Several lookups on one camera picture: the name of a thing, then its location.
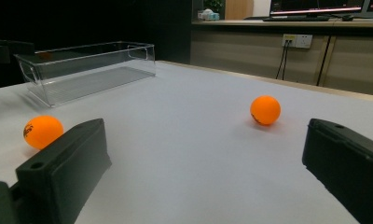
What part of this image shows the black power cable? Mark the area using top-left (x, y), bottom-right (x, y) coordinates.
top-left (275, 40), bottom-right (289, 80)
top-left (282, 40), bottom-right (291, 81)

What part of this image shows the wooden panel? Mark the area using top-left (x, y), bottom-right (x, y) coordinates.
top-left (225, 0), bottom-right (255, 21)

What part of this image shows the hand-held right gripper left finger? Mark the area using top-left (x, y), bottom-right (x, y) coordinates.
top-left (15, 118), bottom-right (113, 224)

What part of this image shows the wooden counter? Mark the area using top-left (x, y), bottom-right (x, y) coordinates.
top-left (190, 18), bottom-right (373, 97)

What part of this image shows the clear plastic box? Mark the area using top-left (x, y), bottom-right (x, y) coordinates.
top-left (14, 40), bottom-right (157, 108)

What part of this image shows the white wall power outlet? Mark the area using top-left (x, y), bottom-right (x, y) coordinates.
top-left (282, 33), bottom-right (313, 49)

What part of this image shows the black keyboard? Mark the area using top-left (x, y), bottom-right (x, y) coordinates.
top-left (262, 14), bottom-right (331, 22)

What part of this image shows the green plant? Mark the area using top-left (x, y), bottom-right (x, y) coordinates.
top-left (202, 0), bottom-right (226, 13)

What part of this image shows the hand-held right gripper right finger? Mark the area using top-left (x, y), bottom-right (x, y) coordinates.
top-left (301, 118), bottom-right (373, 224)

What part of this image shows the black curtain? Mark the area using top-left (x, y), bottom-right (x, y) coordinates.
top-left (0, 0), bottom-right (193, 91)

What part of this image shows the orange ping-pong ball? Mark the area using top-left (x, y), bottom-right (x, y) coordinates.
top-left (22, 115), bottom-right (64, 151)
top-left (249, 94), bottom-right (282, 127)

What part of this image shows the tissue pack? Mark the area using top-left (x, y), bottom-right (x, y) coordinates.
top-left (197, 8), bottom-right (220, 21)

